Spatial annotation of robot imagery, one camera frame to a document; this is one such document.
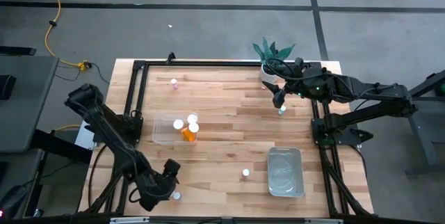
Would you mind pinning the clear plastic bin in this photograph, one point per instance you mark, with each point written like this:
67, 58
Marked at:
161, 137

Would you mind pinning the black desk support beam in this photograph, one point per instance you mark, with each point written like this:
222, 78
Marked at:
59, 145

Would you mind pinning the snake plant in white pot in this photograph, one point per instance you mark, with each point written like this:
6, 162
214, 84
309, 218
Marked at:
267, 51

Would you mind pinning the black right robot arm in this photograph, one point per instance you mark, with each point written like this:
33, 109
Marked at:
375, 93

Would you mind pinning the silver bracket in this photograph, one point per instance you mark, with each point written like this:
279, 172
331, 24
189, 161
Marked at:
323, 221
128, 220

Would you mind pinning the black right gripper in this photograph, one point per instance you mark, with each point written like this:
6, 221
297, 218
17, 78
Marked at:
295, 83

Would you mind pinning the white bottle caps group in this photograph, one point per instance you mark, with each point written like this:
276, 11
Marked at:
176, 195

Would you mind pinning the black computer with green lights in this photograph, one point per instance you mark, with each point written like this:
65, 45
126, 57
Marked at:
441, 89

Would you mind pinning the black device on desk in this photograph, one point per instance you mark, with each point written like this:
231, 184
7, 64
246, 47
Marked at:
7, 86

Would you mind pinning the workbench with metal legs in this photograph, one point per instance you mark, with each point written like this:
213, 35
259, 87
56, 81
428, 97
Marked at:
422, 137

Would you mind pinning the grey desk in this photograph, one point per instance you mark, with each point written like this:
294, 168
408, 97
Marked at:
28, 105

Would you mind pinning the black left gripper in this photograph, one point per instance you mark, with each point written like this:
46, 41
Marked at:
156, 192

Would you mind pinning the black flat bar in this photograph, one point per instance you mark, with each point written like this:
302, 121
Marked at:
17, 50

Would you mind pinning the white paper sheet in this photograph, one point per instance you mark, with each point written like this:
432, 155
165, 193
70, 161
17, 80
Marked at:
83, 137

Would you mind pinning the small black clamp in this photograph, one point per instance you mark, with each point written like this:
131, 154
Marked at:
170, 57

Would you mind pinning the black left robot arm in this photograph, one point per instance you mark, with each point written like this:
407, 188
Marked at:
114, 140

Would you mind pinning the small pink pill bottle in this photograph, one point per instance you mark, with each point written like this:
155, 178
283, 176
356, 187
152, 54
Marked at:
174, 82

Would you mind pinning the small teal pill bottle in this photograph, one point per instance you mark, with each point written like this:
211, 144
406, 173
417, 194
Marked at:
282, 108

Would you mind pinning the black crossbar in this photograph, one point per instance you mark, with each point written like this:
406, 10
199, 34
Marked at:
191, 221

